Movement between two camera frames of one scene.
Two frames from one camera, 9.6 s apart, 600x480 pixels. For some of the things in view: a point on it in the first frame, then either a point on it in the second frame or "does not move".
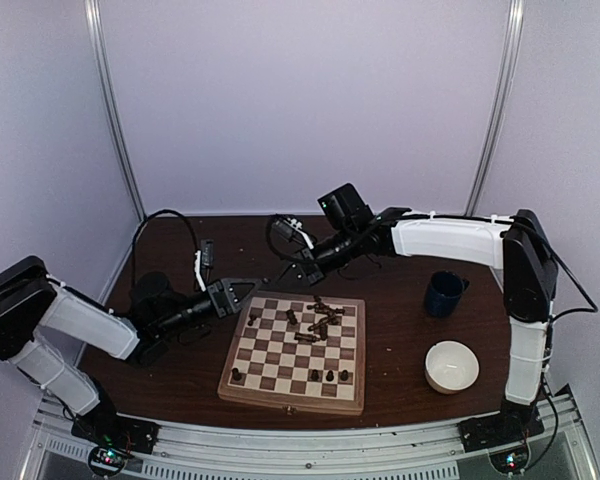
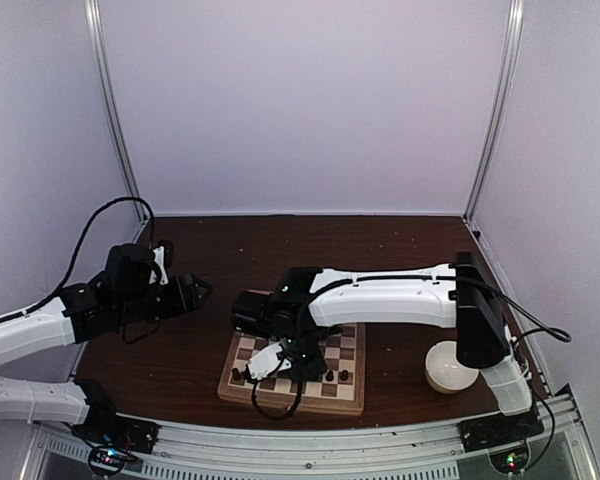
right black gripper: x=313 y=268 to x=318 y=364
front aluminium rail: x=65 y=453 does not move
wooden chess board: x=300 y=352 does not move
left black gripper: x=219 y=296 to x=184 y=296
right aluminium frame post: x=513 y=44 does not move
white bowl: x=451 y=367 does not move
